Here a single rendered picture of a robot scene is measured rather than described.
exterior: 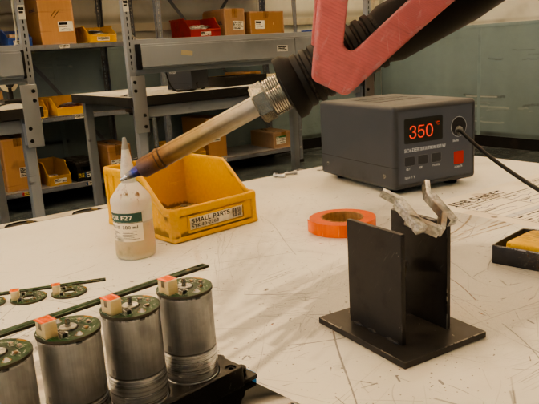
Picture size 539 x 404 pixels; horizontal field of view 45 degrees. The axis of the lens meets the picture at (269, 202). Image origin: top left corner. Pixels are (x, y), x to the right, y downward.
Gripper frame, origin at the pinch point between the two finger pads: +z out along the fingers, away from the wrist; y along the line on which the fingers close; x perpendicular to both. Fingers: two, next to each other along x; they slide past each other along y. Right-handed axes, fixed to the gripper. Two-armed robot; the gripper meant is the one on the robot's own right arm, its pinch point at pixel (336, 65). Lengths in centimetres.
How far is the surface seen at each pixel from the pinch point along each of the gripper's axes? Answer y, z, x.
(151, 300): -0.9, 12.1, -2.6
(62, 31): -397, 54, -134
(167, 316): -1.4, 12.7, -1.7
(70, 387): 2.7, 15.0, -3.9
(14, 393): 4.4, 15.0, -5.5
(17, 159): -372, 135, -124
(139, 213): -26.3, 17.3, -7.1
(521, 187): -45, 3, 28
